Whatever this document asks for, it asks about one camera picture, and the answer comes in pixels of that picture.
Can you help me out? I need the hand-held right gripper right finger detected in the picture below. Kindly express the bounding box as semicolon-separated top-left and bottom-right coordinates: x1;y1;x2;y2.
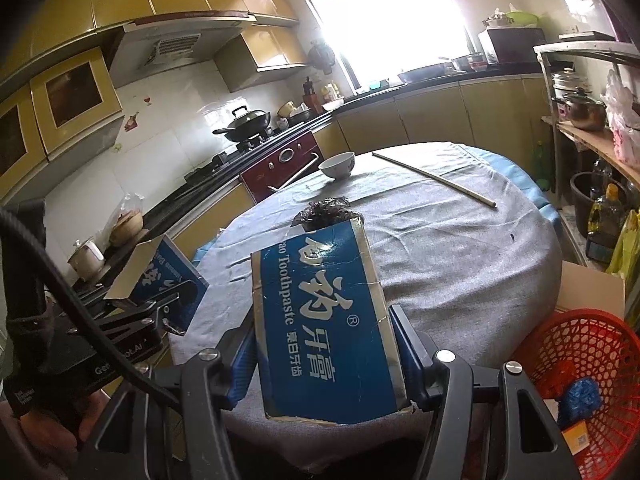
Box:
387;304;576;480

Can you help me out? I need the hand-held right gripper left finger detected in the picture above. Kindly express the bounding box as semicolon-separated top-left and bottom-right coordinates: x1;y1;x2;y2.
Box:
85;310;263;480

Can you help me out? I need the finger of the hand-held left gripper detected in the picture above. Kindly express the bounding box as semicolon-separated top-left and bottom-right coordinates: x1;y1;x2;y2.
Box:
95;279;198;337

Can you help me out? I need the small blue toothpaste box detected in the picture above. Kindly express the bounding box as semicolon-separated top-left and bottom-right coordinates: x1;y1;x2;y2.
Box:
106;234;209;337

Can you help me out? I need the large blue toothpaste box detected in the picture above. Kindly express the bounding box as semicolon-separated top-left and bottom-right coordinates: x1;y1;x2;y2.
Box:
250;217;416;423

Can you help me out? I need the black plastic bag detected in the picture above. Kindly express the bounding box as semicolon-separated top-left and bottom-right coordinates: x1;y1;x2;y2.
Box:
292;197;363;233

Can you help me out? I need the red plastic basket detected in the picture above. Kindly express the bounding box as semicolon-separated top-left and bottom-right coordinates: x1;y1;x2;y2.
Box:
512;308;640;480

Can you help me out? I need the blue plastic bag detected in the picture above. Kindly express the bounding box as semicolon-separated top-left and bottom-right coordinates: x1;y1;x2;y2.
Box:
556;377;603;428

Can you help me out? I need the small orange box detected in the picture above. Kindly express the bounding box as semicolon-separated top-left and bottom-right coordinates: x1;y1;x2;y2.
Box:
560;420;593;461

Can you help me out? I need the person's left hand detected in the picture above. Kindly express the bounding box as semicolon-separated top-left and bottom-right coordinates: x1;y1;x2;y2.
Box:
0;385;121;466

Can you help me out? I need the white electric cooker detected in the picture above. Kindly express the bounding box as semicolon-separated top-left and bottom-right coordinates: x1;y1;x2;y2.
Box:
67;239;106;283

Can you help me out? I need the brown clay pot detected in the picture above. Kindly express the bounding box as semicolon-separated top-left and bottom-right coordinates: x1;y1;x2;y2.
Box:
109;210;146;247

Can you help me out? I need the clear plastic bag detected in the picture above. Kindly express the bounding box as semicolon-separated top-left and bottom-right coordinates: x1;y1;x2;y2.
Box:
117;192;146;221

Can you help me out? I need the round table grey cloth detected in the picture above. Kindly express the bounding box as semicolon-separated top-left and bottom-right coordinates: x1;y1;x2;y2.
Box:
170;142;563;441

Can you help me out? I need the black gas stove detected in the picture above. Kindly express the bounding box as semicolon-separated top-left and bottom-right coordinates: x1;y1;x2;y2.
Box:
182;132;281;186

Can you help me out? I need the long wooden stick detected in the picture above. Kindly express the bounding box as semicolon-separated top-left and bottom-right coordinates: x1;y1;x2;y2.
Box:
371;152;497;208

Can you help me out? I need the cardboard box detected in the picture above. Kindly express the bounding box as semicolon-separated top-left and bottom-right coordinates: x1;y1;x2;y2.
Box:
555;260;626;318

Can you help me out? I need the dark red oven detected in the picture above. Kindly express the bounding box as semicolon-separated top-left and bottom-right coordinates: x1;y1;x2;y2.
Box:
240;132;323;203

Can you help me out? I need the white bowl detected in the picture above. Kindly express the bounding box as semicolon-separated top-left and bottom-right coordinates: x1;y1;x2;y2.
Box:
319;152;356;180

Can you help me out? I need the black wok with lid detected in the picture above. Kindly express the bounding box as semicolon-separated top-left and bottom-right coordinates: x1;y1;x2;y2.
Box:
212;106;272;143

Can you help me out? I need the light blue cloth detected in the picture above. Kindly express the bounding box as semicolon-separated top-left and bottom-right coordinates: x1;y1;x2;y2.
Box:
192;145;561;266

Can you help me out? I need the green bottle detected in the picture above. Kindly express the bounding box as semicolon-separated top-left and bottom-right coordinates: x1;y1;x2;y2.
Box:
531;140;551;191

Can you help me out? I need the black bucket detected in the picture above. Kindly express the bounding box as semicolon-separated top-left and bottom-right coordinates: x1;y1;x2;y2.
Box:
570;171;628;238

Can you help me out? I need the cooking oil bottle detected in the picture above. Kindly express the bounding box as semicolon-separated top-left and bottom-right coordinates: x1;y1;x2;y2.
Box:
585;183;626;261

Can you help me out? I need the yellow plastic bag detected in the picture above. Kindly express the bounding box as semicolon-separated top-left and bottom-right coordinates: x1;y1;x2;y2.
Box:
605;210;640;281

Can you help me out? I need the knife block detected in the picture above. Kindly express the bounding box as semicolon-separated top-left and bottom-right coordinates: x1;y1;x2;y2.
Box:
301;76;318;113

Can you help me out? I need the grey range hood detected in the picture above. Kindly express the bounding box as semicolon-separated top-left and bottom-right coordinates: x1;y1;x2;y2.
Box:
107;12;258;88

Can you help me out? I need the wooden storage rack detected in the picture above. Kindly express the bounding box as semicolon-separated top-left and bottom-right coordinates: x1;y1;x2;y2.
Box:
532;40;640;271

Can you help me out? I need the large metal pan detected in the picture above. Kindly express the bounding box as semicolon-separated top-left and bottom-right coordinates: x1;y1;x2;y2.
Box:
397;61;453;83

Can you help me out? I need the steel pot with lid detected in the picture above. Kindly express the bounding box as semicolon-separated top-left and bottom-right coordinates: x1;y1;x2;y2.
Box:
552;87;607;132

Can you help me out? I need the pink white plastic bag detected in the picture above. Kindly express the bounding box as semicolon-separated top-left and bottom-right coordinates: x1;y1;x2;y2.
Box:
600;69;640;171

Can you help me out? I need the black microwave oven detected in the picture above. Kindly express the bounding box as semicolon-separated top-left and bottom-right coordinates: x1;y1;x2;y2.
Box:
477;27;548;63

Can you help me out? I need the kitchen window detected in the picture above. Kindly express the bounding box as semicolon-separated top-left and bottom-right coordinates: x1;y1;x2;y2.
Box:
285;0;481;93

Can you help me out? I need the green plastic bag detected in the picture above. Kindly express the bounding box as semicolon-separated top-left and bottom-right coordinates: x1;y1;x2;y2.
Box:
505;10;541;28

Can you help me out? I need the flat black tray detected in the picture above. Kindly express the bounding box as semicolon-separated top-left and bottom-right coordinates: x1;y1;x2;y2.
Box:
559;31;616;42

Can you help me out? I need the black cable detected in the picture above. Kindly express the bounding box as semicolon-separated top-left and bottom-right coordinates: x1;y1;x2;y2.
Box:
0;207;181;406

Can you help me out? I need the yellow glass-door wall cabinet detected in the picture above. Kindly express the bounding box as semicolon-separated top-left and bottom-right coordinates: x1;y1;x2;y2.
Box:
0;47;126;203

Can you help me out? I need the small yellow wall cabinet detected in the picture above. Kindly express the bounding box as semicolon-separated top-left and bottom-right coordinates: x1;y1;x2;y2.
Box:
215;25;311;93

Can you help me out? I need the dark round wall hanging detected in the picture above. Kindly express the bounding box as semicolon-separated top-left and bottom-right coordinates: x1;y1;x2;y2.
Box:
307;40;336;75

